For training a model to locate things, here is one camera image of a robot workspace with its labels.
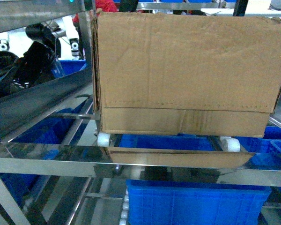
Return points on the large cardboard box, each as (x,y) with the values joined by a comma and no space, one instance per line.
(165,74)

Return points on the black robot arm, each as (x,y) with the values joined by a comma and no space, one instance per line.
(38,65)

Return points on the stainless steel roller shelf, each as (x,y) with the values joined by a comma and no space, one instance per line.
(20,111)

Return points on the blue plastic bin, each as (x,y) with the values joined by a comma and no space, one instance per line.
(183,203)
(266,148)
(168,142)

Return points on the white roller wheel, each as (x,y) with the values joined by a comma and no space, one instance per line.
(103,139)
(230,145)

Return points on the white humanoid robot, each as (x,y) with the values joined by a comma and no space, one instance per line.
(17,41)

